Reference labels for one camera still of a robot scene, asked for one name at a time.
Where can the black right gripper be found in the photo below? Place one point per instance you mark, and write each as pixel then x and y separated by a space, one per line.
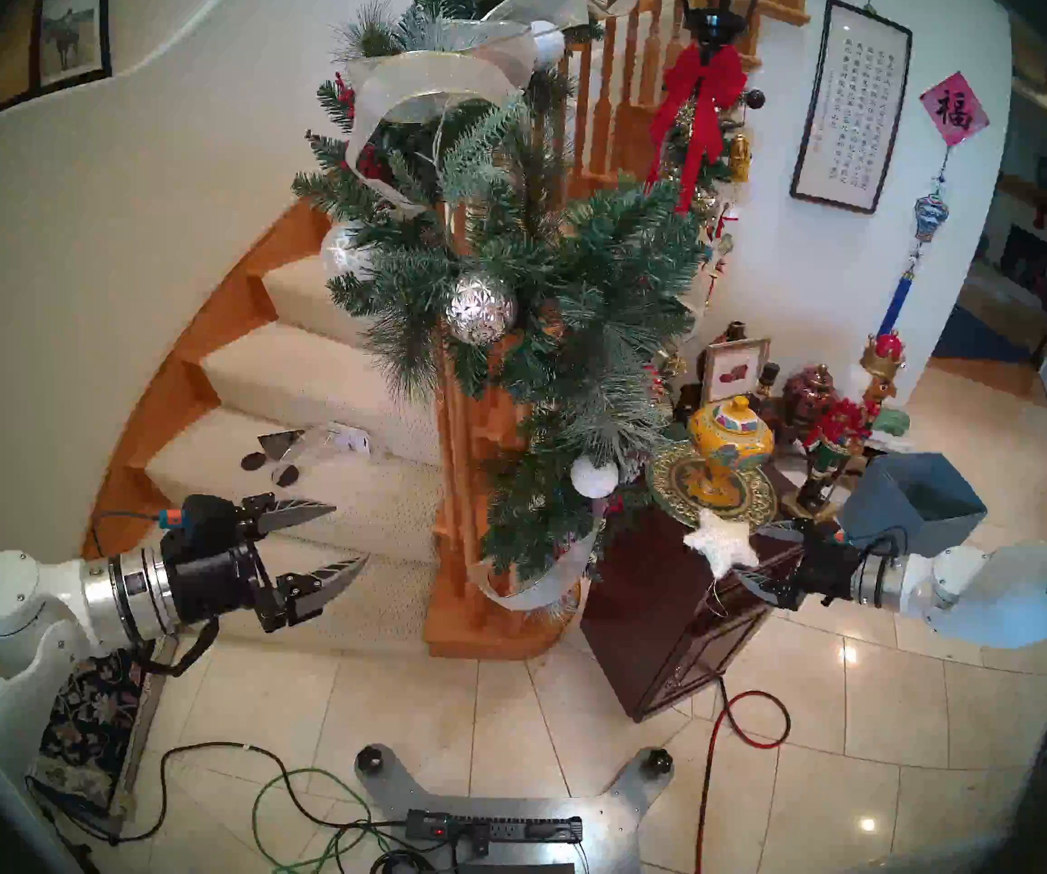
pixel 828 572

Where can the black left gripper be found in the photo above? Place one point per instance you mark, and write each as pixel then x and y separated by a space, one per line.
pixel 214 563

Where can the white glitter star ornament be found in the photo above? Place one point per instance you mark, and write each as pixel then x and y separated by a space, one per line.
pixel 719 544

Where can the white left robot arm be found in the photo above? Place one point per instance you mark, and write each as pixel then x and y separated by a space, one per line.
pixel 14 608

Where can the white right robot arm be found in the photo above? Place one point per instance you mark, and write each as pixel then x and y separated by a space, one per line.
pixel 1006 590

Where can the silver faceted ball ornament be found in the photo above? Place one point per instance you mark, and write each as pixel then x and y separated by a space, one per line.
pixel 480 309

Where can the clear frosted ball ornament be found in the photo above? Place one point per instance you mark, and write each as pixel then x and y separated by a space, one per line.
pixel 341 251

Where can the red white hanging ornament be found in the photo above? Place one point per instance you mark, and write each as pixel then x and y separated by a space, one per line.
pixel 725 218

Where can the gold bell ornament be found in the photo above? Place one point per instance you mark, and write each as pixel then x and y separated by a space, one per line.
pixel 739 157

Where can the black ball ornament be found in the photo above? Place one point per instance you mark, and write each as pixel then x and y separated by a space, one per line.
pixel 753 99

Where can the large white ball ornament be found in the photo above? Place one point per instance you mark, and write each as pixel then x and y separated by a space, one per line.
pixel 548 45

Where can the clear plastic packaging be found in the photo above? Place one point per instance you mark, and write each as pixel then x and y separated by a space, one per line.
pixel 305 444

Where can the blue grey square bin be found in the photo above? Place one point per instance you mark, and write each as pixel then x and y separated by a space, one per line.
pixel 887 508

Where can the dark wood cabinet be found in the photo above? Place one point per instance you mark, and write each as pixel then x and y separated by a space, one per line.
pixel 660 608

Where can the green gold decorative plate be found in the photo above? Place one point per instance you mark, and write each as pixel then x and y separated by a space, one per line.
pixel 673 481

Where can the yellow porcelain lidded jar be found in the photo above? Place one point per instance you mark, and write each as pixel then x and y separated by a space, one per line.
pixel 731 435

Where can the tall nutcracker soldier figure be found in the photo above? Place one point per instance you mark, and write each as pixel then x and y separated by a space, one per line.
pixel 837 426

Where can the dark red cloisonne jar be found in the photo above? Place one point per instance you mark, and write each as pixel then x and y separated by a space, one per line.
pixel 810 391

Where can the small black hat nutcracker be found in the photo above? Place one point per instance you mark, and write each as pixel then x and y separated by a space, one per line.
pixel 764 385

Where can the carpeted wooden staircase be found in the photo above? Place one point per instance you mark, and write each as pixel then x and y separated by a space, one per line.
pixel 305 371

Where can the green jade piece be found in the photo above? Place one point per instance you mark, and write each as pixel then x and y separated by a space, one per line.
pixel 892 423

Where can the small framed red picture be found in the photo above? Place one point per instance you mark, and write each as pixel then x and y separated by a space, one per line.
pixel 734 371

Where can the small white glitter ball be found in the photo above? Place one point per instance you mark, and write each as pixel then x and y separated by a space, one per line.
pixel 594 478

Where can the black base knob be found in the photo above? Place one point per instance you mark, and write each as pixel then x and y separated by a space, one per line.
pixel 660 761
pixel 370 759

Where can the sheer white ribbon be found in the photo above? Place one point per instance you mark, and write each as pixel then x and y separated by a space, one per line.
pixel 423 76
pixel 532 590

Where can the dark slim vase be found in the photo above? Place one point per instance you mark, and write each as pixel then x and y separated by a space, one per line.
pixel 735 330

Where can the dark floral patterned rug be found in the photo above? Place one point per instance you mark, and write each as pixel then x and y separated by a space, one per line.
pixel 91 726

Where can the black power strip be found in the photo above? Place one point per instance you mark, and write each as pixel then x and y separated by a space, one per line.
pixel 505 828

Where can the green pine garland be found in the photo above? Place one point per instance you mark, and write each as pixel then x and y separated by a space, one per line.
pixel 578 271

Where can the green gold tinsel garland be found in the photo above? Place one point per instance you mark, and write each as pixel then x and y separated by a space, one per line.
pixel 719 198

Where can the blue tassel hanging charm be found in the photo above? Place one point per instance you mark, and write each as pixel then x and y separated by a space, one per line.
pixel 930 215

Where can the framed calligraphy scroll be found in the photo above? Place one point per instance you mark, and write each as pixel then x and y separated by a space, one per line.
pixel 851 107

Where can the red diamond fu sign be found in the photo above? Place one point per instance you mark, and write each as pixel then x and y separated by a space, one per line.
pixel 954 109

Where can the red velvet bow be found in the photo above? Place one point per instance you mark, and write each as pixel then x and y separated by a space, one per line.
pixel 703 76

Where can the framed horse picture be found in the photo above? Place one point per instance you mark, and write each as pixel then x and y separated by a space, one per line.
pixel 71 30

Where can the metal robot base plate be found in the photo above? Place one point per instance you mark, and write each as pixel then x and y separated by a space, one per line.
pixel 614 818

